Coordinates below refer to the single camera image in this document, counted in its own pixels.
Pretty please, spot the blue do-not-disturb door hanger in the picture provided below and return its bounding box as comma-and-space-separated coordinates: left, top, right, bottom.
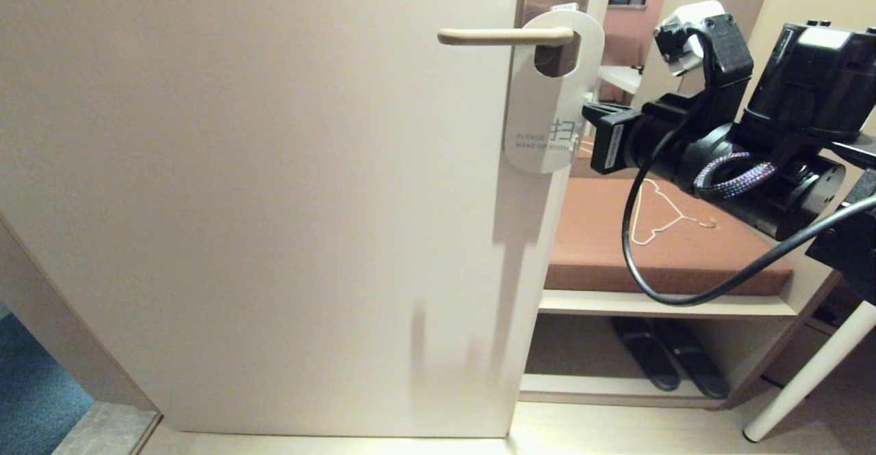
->
503, 5, 607, 174

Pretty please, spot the beige room door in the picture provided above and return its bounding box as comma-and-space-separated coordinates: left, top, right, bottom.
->
0, 0, 615, 439

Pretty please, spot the brown bench cushion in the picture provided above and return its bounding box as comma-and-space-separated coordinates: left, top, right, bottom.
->
544, 137, 793, 297

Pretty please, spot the beige bench shelf unit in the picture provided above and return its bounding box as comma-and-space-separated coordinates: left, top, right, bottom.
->
518, 289, 798, 409

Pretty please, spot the dark slipper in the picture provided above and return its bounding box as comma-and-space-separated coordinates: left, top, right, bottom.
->
654, 318, 730, 400
611, 317, 682, 393

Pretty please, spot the white round table leg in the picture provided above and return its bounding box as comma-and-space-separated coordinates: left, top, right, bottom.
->
743, 301, 876, 443

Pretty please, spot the wall mirror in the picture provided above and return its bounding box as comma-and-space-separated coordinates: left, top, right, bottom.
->
582, 0, 723, 110

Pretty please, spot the purple braided cable sleeve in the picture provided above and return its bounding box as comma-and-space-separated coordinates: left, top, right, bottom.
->
693, 151, 778, 200

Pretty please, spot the white wire clothes hanger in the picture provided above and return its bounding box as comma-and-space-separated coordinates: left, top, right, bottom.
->
630, 179, 717, 246

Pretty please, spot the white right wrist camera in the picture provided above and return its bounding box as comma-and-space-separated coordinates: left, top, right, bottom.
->
653, 0, 727, 77

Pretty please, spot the beige door handle lever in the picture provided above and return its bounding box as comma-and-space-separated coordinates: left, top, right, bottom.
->
438, 27, 576, 47

